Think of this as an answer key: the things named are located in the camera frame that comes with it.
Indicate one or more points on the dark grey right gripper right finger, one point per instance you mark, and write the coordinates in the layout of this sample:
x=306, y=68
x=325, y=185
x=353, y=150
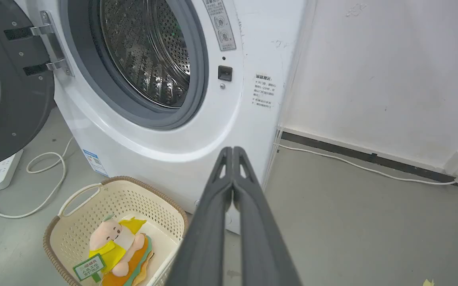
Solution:
x=262, y=246

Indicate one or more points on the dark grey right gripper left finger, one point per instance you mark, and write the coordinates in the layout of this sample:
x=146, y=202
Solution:
x=205, y=238

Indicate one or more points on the white front-load washing machine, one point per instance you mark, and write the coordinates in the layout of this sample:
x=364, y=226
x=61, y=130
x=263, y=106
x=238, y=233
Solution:
x=165, y=99

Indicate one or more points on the dark grey washer door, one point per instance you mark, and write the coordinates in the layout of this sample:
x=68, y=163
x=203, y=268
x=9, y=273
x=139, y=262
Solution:
x=6, y=79

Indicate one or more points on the orange and teal flat plush toy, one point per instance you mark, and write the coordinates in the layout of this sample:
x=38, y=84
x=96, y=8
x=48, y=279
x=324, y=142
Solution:
x=137, y=262

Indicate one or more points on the pink and yellow plush doll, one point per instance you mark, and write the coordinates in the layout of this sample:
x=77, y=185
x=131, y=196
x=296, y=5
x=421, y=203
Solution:
x=113, y=242

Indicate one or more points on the cream plastic laundry basket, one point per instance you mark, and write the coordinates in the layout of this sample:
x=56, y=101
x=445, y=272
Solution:
x=94, y=214

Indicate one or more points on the green and white paper tag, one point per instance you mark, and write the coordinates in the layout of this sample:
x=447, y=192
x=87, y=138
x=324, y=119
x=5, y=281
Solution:
x=89, y=267

